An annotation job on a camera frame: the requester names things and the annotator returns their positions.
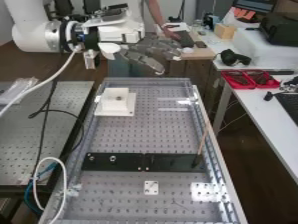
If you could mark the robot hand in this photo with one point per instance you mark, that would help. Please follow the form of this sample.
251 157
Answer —
120 31

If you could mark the small silver bearing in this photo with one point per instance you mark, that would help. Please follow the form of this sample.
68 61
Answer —
118 98

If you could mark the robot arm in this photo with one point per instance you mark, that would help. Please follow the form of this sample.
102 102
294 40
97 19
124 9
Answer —
35 33

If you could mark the person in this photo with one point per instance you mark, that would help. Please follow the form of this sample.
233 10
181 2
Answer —
154 11

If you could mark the clear box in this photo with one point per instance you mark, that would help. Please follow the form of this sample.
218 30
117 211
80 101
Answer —
146 80

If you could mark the white mouse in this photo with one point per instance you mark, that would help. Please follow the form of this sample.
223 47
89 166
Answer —
188 50

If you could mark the wooden desk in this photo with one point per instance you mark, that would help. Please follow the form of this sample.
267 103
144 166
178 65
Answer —
201 51

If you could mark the small white box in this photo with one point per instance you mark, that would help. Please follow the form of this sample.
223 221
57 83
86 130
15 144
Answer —
110 106

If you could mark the small cardboard box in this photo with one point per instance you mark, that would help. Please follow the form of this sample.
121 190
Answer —
225 31

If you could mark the black headphones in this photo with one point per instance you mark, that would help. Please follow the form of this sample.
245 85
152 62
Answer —
234 57

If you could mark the red tray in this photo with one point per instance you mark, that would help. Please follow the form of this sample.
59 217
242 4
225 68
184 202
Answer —
238 80
265 78

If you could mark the black bag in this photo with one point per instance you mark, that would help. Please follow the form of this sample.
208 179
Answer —
281 30

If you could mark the thin stick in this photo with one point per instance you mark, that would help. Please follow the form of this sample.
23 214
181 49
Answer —
202 140

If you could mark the white desk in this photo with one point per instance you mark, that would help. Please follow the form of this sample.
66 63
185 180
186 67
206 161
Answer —
261 110

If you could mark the black plate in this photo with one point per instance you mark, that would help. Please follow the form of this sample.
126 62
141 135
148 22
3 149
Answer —
168 162

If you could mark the small white square plate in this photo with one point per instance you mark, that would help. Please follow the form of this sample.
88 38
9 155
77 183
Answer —
150 187

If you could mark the small white bracket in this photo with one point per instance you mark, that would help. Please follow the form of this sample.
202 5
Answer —
90 59

